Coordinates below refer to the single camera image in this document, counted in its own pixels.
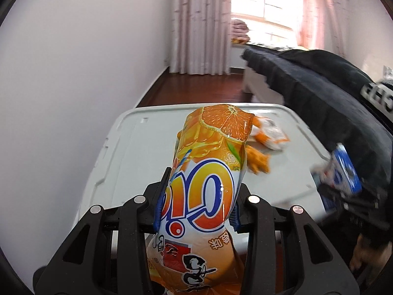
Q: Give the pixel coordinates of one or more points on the person's right forearm black sleeve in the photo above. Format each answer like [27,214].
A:
[380,135]

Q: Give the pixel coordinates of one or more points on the orange snack bag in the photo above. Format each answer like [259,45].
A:
[202,172]

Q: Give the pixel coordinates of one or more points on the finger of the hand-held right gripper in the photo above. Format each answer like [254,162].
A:
[330,196]

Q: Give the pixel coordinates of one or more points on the blue snack packet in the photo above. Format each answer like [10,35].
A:
[344,169]

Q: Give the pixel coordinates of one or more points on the stack of folded pink quilts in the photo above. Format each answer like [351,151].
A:
[240,30]

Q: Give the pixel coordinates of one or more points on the white and orange snack wrapper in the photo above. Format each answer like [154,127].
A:
[271,133]

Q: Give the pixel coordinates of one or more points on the black fleece blanket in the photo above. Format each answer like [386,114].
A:
[322,60]

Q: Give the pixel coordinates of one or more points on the white plastic storage box lid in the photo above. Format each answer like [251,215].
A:
[138,147]

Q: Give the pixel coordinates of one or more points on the white bed frame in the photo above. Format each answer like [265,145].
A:
[256,83]

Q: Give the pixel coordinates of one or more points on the person's right hand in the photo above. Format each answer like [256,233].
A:
[367,252]

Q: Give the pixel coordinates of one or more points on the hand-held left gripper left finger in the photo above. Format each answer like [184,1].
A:
[162,190]

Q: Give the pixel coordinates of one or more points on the small orange snack wrapper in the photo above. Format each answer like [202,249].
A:
[258,159]

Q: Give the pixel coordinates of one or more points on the pink patterned curtain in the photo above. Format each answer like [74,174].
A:
[199,24]
[319,12]

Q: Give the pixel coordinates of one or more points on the white window seat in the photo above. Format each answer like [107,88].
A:
[237,55]

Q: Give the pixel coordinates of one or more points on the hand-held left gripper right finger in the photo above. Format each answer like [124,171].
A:
[236,219]

